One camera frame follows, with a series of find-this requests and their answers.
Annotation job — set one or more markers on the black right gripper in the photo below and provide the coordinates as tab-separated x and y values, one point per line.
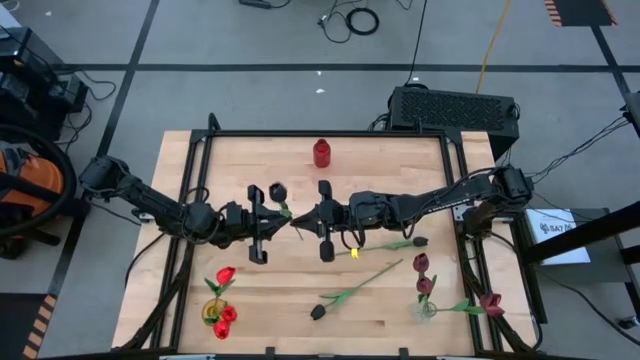
367	210

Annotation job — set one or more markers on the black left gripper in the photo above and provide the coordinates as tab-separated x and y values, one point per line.
235	225

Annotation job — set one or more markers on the black artificial tulip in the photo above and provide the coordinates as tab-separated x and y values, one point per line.
420	242
278	192
318	312

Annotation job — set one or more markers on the dark red artificial tulip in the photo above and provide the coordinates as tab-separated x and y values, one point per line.
492	302
421	261
424	285

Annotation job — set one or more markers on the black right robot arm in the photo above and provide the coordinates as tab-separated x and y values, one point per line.
450	197

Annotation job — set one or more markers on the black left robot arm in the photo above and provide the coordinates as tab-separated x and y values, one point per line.
150	200

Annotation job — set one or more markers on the red vase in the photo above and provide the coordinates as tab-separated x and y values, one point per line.
321	154

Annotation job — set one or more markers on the amber glass vase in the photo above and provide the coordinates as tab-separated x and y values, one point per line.
206	312

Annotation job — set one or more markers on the clear glass vase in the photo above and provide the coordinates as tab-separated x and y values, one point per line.
424	312

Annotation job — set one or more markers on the black computer case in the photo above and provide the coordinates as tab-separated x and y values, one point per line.
450	115

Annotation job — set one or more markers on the black power strip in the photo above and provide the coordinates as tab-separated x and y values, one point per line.
255	4

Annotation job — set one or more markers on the orange vacuum cleaner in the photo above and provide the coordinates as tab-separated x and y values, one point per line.
35	180

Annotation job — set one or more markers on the white paper sheet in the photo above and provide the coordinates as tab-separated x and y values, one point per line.
555	240

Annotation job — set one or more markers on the black mat with hazard stripes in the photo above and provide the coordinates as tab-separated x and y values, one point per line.
20	325
580	12

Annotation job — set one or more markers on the black equipment rack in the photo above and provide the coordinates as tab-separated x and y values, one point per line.
30	65

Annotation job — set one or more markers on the dark grey side table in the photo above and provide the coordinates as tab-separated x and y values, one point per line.
605	280

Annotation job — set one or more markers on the black power adapter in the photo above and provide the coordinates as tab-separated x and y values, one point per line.
627	322

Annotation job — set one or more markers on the black aluminium table frame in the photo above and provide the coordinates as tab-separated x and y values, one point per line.
325	133

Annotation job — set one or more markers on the black diagonal frame beam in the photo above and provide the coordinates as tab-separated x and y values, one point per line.
580	234

